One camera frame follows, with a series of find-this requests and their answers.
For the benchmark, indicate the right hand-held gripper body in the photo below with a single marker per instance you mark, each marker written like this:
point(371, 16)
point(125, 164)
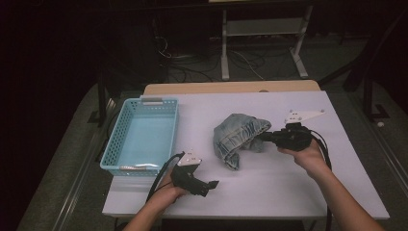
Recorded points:
point(293, 138)

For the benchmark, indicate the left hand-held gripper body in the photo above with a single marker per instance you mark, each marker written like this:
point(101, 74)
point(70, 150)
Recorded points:
point(187, 179)

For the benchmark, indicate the faded denim shorts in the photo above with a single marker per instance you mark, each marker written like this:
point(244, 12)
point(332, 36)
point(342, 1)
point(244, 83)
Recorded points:
point(237, 134)

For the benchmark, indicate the light blue plastic basket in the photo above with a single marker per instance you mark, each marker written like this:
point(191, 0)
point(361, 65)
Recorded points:
point(144, 141)

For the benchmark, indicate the person's left hand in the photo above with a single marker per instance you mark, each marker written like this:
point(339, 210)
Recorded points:
point(166, 195)

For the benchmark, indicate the person's right hand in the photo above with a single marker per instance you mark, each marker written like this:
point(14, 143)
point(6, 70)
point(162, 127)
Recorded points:
point(309, 160)

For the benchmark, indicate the black metal stand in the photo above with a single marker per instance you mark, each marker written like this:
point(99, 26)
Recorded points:
point(102, 102)
point(368, 96)

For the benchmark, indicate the small white round knob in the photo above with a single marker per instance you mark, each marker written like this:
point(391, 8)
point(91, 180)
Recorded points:
point(380, 124)

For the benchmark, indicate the white metal stand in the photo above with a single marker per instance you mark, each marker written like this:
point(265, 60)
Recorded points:
point(263, 27)

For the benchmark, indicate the metal floor rail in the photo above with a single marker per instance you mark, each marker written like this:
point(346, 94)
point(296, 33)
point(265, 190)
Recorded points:
point(73, 192)

